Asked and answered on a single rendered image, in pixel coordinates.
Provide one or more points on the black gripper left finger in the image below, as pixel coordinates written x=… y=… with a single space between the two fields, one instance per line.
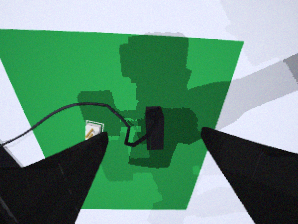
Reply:
x=52 y=190

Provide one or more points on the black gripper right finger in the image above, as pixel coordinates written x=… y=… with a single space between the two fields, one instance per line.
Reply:
x=264 y=178

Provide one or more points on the black cable with plug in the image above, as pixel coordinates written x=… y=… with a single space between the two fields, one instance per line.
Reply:
x=154 y=126

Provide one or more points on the dark grey square fan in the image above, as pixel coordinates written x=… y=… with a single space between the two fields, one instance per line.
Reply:
x=6 y=160

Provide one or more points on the green circuit board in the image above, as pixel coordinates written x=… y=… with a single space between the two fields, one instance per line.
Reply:
x=188 y=77

